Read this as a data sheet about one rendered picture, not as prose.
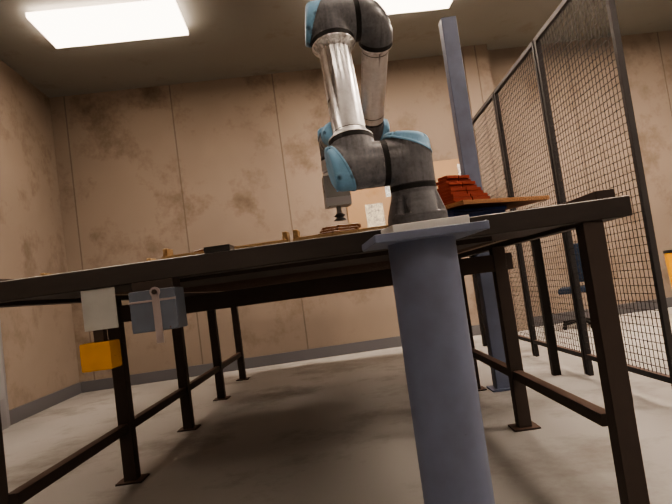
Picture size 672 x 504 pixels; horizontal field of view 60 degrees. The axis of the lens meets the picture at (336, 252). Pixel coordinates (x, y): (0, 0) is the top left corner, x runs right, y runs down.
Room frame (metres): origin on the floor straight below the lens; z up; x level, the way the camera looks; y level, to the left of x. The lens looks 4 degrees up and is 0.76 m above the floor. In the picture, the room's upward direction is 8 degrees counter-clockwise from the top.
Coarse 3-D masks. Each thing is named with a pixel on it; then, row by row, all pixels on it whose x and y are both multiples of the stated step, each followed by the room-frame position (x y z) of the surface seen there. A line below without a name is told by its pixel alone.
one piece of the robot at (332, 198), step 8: (328, 176) 1.90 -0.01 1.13; (328, 184) 1.90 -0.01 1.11; (328, 192) 1.90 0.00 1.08; (336, 192) 1.91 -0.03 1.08; (344, 192) 1.91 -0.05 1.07; (328, 200) 1.90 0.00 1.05; (336, 200) 1.91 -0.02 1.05; (344, 200) 1.91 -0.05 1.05; (328, 208) 1.95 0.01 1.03; (336, 208) 1.94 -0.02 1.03
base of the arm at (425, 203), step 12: (432, 180) 1.42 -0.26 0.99; (396, 192) 1.42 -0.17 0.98; (408, 192) 1.40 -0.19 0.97; (420, 192) 1.40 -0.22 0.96; (432, 192) 1.41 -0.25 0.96; (396, 204) 1.42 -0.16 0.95; (408, 204) 1.40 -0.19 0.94; (420, 204) 1.39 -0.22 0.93; (432, 204) 1.39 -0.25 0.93; (396, 216) 1.41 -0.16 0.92; (408, 216) 1.39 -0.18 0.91; (420, 216) 1.38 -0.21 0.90; (432, 216) 1.39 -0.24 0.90; (444, 216) 1.41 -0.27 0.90
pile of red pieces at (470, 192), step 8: (448, 176) 2.68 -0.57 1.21; (456, 176) 2.71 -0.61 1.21; (464, 176) 2.73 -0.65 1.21; (440, 184) 2.73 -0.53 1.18; (448, 184) 2.67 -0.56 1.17; (456, 184) 2.69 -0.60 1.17; (464, 184) 2.73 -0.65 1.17; (472, 184) 2.75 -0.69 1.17; (440, 192) 2.72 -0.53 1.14; (448, 192) 2.67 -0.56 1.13; (456, 192) 2.68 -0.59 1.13; (464, 192) 2.70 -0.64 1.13; (472, 192) 2.73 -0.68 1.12; (480, 192) 2.75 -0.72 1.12; (448, 200) 2.68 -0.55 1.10; (456, 200) 2.65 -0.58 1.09
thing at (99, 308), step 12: (108, 288) 1.70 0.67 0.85; (84, 300) 1.70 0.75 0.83; (96, 300) 1.70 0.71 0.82; (108, 300) 1.70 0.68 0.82; (84, 312) 1.70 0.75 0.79; (96, 312) 1.70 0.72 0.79; (108, 312) 1.69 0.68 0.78; (84, 324) 1.70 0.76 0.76; (96, 324) 1.70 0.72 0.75; (108, 324) 1.70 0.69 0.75
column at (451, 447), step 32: (480, 224) 1.33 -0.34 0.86; (416, 256) 1.38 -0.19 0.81; (448, 256) 1.39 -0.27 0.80; (416, 288) 1.38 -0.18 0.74; (448, 288) 1.38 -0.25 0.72; (416, 320) 1.39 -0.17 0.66; (448, 320) 1.38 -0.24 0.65; (416, 352) 1.40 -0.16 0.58; (448, 352) 1.38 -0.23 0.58; (416, 384) 1.41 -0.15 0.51; (448, 384) 1.37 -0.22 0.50; (416, 416) 1.42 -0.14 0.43; (448, 416) 1.37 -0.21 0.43; (480, 416) 1.42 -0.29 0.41; (416, 448) 1.46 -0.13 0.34; (448, 448) 1.38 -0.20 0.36; (480, 448) 1.40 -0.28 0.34; (448, 480) 1.38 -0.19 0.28; (480, 480) 1.39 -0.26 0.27
